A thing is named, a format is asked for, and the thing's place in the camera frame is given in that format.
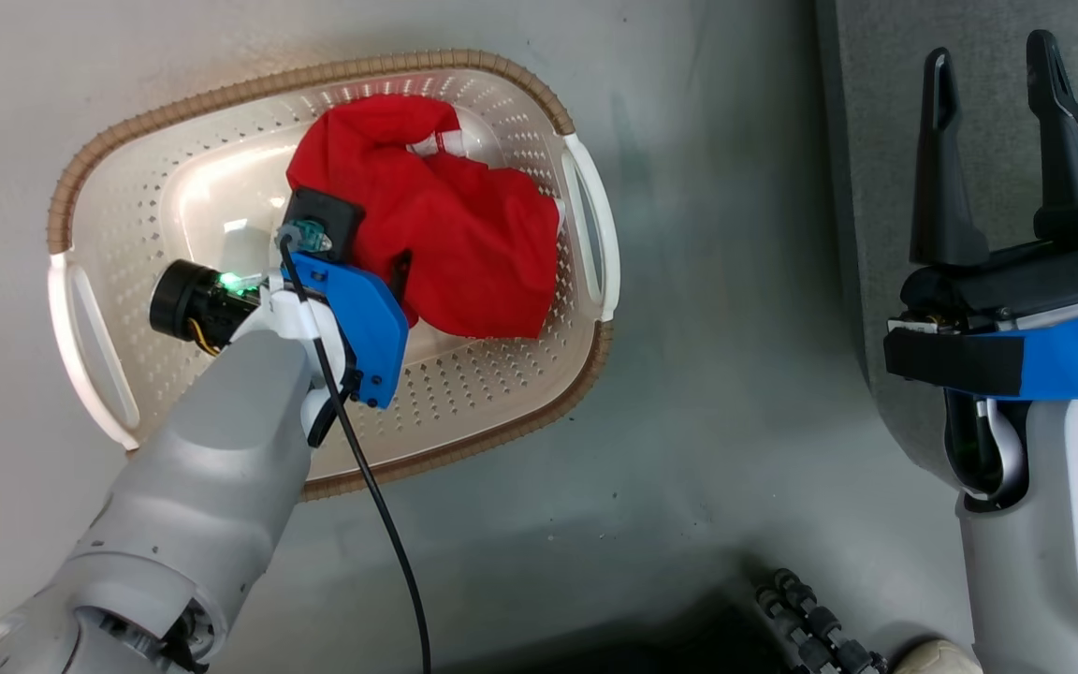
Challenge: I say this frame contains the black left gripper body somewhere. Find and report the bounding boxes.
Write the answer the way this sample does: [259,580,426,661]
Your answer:
[148,259,264,344]

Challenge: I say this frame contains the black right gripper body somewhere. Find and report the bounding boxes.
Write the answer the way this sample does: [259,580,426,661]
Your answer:
[887,225,1078,338]

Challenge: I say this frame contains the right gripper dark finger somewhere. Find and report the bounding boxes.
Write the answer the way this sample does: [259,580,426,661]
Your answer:
[1026,30,1078,246]
[909,47,991,268]

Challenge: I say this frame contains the red cloth garment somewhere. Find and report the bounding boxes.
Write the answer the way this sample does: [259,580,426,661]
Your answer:
[285,94,563,341]

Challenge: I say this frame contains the beige perforated laundry basket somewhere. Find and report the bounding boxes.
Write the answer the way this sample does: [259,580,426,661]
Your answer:
[46,49,621,500]

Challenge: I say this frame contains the beige rounded object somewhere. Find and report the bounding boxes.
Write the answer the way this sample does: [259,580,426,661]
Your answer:
[893,638,982,674]

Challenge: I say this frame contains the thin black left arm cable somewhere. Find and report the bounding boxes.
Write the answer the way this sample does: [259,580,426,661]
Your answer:
[277,234,433,674]

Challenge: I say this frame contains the black ribbed cable chain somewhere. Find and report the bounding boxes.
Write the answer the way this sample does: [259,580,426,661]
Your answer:
[754,568,888,674]

